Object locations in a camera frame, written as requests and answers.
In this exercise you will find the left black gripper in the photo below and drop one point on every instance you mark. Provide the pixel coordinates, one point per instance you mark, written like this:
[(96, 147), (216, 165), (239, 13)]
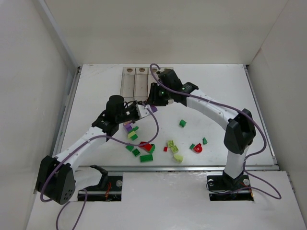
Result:
[(127, 117)]

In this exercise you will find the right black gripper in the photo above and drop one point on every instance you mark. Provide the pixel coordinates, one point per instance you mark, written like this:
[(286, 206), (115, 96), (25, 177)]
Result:
[(153, 96)]

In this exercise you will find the green small square lego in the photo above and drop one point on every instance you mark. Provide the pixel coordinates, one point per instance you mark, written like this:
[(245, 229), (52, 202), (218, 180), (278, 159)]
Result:
[(182, 123)]

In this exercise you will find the green square lego brick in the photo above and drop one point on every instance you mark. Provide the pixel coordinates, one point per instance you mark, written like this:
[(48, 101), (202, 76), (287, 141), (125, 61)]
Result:
[(129, 148)]

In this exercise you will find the red large lego brick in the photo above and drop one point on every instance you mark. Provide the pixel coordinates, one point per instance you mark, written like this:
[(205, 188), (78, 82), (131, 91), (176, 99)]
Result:
[(145, 146)]

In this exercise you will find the lime square lego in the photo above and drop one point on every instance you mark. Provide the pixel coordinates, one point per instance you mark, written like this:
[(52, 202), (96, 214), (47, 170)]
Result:
[(174, 149), (170, 143)]

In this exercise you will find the green long lego brick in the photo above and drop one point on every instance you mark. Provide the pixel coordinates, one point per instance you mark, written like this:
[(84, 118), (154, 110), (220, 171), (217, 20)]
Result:
[(146, 158)]

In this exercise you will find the red ring lego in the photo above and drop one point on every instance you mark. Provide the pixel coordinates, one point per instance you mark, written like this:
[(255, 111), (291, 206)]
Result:
[(198, 148)]

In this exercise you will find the green cone lego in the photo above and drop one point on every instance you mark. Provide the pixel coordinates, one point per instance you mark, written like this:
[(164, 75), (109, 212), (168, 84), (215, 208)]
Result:
[(204, 141)]

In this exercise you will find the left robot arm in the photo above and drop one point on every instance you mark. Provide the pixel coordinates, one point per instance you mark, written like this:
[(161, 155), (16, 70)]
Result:
[(58, 177)]

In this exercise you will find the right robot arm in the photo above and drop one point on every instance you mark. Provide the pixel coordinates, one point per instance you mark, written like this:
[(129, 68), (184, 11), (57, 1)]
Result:
[(238, 127)]

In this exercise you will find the purple flower lego piece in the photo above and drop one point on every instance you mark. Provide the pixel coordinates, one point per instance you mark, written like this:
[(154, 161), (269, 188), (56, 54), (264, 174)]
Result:
[(128, 127)]

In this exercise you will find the clear bin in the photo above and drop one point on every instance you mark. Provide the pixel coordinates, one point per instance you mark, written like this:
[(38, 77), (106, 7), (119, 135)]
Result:
[(141, 83), (127, 82), (152, 75), (166, 68)]

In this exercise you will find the green round lego piece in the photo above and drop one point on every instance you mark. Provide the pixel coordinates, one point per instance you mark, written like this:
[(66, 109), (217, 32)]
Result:
[(134, 129)]

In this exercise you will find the yellow-green slope lego on green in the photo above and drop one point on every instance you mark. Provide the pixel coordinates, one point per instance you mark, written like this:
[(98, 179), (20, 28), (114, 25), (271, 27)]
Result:
[(132, 136)]

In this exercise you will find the lime slope lego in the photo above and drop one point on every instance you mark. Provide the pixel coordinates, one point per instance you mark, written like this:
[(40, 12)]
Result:
[(178, 158)]

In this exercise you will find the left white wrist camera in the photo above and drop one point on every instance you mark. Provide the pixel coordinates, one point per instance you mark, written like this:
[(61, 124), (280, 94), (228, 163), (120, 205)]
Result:
[(143, 110)]

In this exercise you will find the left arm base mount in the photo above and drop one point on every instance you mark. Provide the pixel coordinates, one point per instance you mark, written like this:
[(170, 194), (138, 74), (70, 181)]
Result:
[(105, 189)]

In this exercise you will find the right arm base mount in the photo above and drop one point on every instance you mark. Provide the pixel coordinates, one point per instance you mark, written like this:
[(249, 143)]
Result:
[(224, 188)]

